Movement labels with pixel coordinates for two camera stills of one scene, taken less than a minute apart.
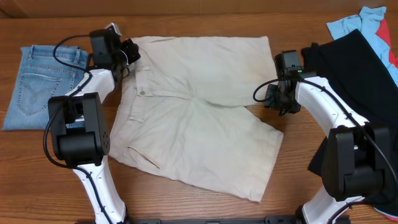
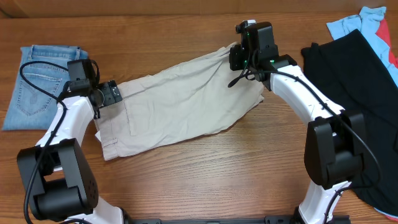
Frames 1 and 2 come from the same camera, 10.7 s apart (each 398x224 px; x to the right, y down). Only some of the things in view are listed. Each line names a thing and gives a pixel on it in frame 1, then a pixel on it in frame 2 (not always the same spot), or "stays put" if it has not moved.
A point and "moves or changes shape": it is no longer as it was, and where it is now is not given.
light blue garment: x=367 y=23 stays put
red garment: x=382 y=33 stays put
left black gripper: x=131 y=48 → x=111 y=92
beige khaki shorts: x=193 y=109 moves or changes shape
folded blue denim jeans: x=41 y=77 stays put
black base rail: x=242 y=219 stays put
